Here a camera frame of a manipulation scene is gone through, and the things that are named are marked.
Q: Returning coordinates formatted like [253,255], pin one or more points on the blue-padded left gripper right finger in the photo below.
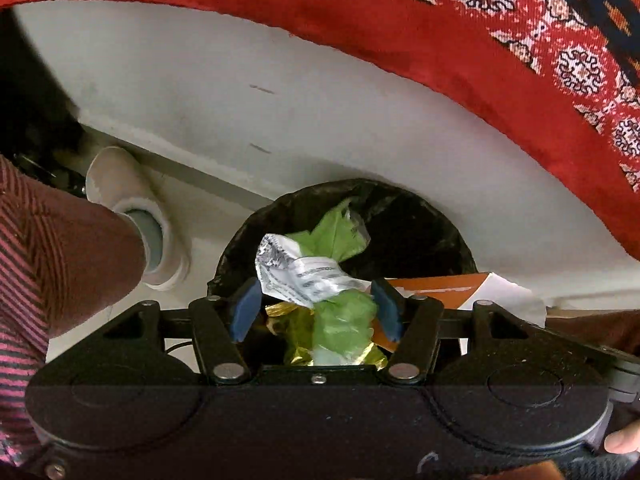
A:
[413,323]

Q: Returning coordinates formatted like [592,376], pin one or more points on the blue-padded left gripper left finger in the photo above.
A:
[218,326]

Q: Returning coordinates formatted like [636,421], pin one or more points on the brown cardboard sheet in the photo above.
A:
[459,292]

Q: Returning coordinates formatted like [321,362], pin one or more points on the green snack wrapper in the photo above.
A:
[304,268]

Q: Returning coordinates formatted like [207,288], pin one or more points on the person's right hand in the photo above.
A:
[624,441]

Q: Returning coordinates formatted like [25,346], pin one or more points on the gold foil wrapper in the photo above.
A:
[331,343]

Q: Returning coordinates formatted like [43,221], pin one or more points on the black trash bin bag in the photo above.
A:
[409,238]

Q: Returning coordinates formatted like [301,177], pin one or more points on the pink striped trouser leg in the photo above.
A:
[63,260]

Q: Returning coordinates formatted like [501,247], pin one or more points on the grey white slipper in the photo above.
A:
[117,181]

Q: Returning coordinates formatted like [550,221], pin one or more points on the red patterned tablecloth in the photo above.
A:
[560,78]

